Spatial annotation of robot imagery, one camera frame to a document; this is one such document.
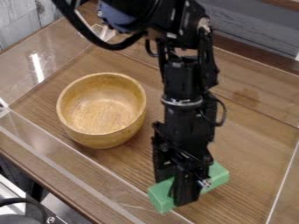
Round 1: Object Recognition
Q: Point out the black cable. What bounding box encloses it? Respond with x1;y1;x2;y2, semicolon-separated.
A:
0;197;50;224

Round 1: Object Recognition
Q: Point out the brown wooden bowl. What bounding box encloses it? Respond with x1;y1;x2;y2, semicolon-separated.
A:
56;73;147;149

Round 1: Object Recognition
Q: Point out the black metal frame with bolt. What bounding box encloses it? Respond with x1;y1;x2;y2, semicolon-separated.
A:
24;193;75;224

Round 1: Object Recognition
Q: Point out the clear acrylic corner bracket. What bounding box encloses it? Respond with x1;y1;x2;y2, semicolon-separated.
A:
74;10;116;48

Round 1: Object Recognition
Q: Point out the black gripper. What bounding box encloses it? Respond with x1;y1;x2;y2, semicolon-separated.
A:
152;99;227;207

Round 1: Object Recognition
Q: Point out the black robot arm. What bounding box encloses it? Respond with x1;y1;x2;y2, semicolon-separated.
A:
51;0;227;207

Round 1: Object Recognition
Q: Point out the green rectangular block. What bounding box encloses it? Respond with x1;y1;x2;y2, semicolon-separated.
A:
147;162;230;214

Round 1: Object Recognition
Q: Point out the clear acrylic tray wall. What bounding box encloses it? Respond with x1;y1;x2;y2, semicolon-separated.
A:
0;105;192;224

